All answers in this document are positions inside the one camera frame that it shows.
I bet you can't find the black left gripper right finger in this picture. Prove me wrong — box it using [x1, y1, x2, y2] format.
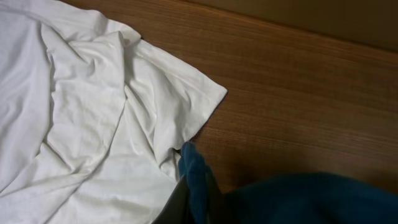
[205, 169, 239, 224]

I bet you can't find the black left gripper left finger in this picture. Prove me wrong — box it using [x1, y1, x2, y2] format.
[152, 176, 195, 224]

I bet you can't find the teal blue polo shirt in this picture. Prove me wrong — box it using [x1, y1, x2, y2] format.
[178, 142, 397, 224]

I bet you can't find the white crumpled shirt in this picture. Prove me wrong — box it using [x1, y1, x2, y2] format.
[1, 1, 227, 223]

